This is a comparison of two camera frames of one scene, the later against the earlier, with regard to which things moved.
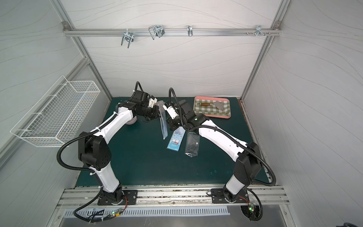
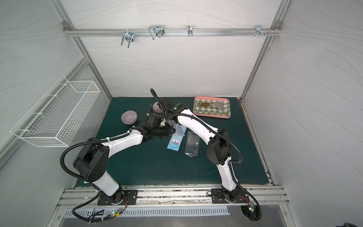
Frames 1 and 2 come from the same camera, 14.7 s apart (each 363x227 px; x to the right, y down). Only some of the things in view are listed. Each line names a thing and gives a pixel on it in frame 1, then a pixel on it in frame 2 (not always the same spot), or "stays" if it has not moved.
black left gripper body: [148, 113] → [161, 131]
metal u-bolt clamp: [158, 30] stays
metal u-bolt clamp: [190, 30] stays
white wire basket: [60, 117] stays
